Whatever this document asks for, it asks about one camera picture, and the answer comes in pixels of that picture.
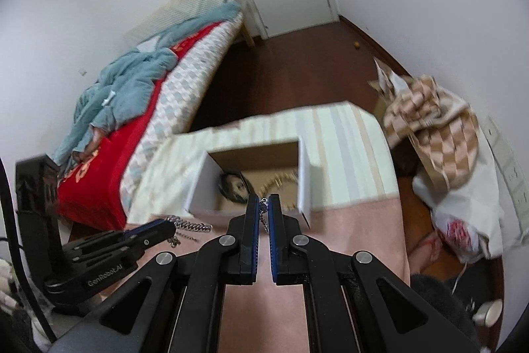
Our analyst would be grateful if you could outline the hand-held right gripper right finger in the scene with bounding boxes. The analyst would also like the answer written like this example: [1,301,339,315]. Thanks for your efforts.
[268,194,482,353]

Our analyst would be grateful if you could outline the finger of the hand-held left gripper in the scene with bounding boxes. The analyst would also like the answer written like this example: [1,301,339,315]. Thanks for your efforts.
[62,218,176,256]

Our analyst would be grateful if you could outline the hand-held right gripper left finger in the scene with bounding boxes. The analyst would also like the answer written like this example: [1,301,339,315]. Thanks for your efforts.
[52,194,262,353]

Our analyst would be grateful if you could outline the silver bracelet with round charm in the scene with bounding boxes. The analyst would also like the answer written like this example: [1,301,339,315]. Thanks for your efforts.
[258,196,269,234]

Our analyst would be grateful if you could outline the wooden bead bracelet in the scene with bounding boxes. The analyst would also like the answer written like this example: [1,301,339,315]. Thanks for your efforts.
[262,167,299,211]

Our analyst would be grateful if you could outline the thick silver chain bracelet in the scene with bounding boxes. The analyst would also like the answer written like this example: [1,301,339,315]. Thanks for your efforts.
[165,216,213,233]

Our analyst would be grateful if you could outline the black bangle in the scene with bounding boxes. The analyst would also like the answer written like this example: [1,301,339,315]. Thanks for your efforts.
[217,170,255,205]

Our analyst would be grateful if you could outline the white cardboard box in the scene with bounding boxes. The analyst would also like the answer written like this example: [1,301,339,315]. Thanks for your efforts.
[184,138,319,230]

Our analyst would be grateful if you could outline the bed with red blanket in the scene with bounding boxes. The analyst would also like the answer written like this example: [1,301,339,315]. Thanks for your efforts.
[56,22,224,232]

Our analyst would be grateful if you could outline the pink striped table cloth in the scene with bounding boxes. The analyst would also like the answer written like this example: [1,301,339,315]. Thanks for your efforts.
[68,101,412,353]

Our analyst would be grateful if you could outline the checked bed sheet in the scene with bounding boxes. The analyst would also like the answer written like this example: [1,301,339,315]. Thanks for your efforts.
[120,12,244,221]

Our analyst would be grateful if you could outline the teal quilt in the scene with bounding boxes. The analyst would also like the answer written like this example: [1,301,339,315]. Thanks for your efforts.
[52,1,242,167]

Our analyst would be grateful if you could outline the person's foot in slipper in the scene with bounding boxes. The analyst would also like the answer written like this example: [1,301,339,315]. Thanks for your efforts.
[407,233,445,275]

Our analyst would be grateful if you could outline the red printed plastic bag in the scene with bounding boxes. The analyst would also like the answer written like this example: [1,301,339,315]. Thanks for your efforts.
[432,210,492,263]

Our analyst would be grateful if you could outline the brown checked cloth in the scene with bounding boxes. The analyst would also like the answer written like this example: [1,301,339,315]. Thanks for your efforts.
[368,57,482,192]

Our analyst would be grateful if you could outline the white plastic bag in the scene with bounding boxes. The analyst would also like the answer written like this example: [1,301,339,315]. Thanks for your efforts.
[413,121,507,258]

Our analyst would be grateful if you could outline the cream headboard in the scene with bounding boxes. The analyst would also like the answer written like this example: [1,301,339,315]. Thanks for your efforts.
[124,0,236,48]

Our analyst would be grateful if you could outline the silver pearl charm bracelet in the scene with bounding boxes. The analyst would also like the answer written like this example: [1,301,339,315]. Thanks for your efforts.
[167,236,199,248]

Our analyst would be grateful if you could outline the black cable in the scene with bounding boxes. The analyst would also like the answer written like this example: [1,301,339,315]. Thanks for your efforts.
[0,156,56,342]

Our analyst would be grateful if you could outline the wooden bed frame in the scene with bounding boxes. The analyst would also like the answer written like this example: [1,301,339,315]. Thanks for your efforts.
[237,22,257,48]

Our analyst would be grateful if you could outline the white charger cable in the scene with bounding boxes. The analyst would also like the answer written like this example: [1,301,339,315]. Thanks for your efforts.
[452,262,468,296]

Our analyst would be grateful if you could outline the white wall socket strip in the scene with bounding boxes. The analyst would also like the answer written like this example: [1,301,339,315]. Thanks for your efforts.
[483,115,529,221]

